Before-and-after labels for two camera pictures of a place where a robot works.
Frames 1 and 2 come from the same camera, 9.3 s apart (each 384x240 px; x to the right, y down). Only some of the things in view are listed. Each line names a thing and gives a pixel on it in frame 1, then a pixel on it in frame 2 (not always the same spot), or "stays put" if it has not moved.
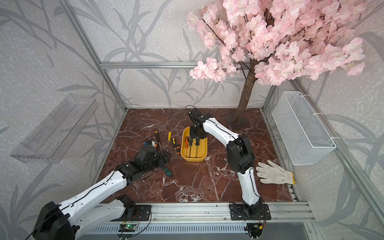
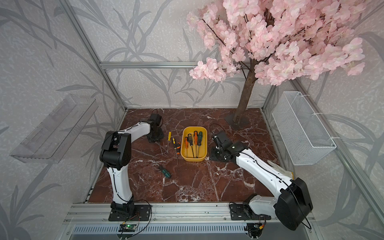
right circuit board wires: [254, 230] stays put
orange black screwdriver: [186, 143] stays put
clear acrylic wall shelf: [49, 141] stays put
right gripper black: [201, 136] -> [211, 154]
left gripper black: [161, 161] -> [161, 136]
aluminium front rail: [215, 213] stays put
